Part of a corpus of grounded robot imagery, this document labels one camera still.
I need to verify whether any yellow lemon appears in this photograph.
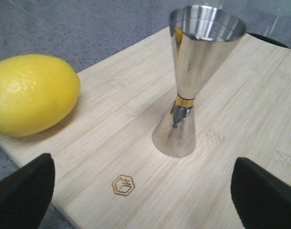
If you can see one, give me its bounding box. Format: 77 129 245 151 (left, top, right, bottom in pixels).
0 54 81 137

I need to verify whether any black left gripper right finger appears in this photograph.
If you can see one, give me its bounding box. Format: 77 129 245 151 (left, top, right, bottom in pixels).
230 157 291 229

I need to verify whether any steel jigger with gold band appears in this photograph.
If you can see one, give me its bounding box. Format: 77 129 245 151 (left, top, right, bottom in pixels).
152 5 246 158

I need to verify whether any bamboo cutting board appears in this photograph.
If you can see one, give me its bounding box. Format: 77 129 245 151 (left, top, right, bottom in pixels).
0 28 291 229

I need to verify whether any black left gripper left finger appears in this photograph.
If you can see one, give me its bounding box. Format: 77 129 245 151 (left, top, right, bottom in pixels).
0 153 55 229

